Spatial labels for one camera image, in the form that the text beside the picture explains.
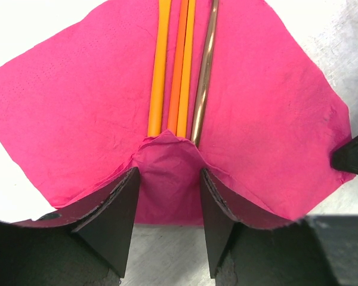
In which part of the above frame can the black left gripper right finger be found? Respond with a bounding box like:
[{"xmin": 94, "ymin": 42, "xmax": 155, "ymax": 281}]
[{"xmin": 200, "ymin": 169, "xmax": 338, "ymax": 285}]

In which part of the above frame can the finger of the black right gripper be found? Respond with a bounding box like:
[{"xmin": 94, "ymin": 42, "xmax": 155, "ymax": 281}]
[{"xmin": 331, "ymin": 136, "xmax": 358, "ymax": 175}]

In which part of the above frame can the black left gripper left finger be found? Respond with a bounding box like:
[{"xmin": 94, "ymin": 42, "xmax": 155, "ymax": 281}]
[{"xmin": 0, "ymin": 167, "xmax": 140, "ymax": 285}]

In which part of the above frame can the pink paper napkin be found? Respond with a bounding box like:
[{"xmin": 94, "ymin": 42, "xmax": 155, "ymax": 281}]
[{"xmin": 0, "ymin": 1, "xmax": 353, "ymax": 225}]

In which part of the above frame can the orange chopstick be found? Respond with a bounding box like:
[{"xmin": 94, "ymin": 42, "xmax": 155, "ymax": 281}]
[
  {"xmin": 167, "ymin": 0, "xmax": 189, "ymax": 134},
  {"xmin": 176, "ymin": 0, "xmax": 196, "ymax": 138}
]

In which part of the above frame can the rose gold fork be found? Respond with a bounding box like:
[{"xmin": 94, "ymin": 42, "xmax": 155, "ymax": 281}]
[{"xmin": 190, "ymin": 0, "xmax": 219, "ymax": 147}]

